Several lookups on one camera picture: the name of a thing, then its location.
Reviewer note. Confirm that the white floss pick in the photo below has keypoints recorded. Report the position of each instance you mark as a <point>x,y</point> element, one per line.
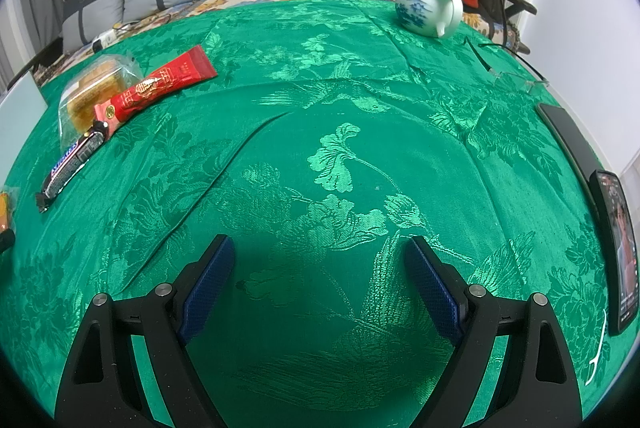
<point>595,360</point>

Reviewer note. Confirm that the dark chair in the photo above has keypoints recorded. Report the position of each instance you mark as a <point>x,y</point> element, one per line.
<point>522,4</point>

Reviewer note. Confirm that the bread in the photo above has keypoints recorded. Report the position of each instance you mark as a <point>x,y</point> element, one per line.
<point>95,83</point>

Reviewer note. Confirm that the brown chocolate bar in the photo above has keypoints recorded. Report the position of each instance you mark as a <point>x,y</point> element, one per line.
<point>65,163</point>

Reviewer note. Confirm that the orange green snack packet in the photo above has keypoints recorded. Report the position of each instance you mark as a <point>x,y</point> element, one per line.
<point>4,208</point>

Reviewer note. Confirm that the white board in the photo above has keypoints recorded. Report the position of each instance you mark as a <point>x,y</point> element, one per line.
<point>17,118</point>

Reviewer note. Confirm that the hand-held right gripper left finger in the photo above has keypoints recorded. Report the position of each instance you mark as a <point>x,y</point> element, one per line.
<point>207,293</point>

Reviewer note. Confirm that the red snack packet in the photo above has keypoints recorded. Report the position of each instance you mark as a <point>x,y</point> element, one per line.
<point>165,75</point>

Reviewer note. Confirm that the clear frame glasses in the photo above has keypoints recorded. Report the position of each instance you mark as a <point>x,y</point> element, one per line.
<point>537,83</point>

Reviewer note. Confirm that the white blue painted teapot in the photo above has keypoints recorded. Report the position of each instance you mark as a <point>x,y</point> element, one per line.
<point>420,8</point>

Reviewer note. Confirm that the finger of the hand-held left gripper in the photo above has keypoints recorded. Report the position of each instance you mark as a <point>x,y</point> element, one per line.
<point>6,240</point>

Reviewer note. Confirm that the green patterned tablecloth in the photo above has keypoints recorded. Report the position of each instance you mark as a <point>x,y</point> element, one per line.
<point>325,108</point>

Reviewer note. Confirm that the white power strip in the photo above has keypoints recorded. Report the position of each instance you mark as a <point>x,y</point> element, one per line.
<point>105,39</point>

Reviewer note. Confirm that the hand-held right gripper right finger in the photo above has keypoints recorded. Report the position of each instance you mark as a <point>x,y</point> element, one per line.
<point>432,293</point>

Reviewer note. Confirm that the black phone with lit screen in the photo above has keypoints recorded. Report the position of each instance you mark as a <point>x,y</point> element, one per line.
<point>620,258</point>

